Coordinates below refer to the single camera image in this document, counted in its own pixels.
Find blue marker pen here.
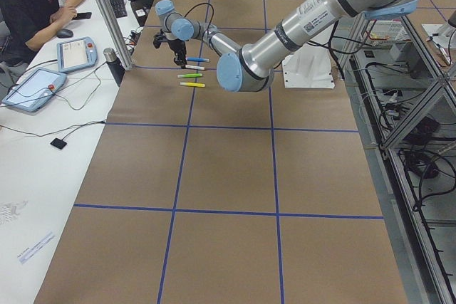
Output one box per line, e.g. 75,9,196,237
186,57,210,63

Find black computer mouse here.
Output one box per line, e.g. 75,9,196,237
56,28,73,38

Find dark water bottle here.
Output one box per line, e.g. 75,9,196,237
103,48,125,87

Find yellow highlighter pen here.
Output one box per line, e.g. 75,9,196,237
180,82,206,88

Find upper blue teach pendant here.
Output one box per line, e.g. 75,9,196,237
56,37,98,73

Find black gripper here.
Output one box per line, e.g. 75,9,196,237
169,39,187,68

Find small black puck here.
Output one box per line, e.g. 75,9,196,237
50,138,67,150

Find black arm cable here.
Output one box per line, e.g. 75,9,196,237
185,2,217,34

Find green highlighter pen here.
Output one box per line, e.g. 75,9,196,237
177,73,203,79

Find black keyboard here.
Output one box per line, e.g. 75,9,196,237
109,0,128,18

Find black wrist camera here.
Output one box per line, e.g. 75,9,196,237
152,31,168,49

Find lower blue teach pendant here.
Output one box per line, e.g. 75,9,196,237
1,68,67,112

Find black smartphone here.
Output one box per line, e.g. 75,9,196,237
75,12,92,20

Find white pedestal column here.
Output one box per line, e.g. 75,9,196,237
281,45,335,89

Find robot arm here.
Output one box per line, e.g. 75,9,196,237
153,0,418,92

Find blue teach pendant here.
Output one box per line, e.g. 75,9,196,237
1,68,67,112
56,37,98,73

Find person in black shirt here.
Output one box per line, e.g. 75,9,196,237
1,0,84,63

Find aluminium frame post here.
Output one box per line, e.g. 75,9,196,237
95,0,133,70

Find white marker red cap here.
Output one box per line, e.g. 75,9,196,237
181,65,206,70

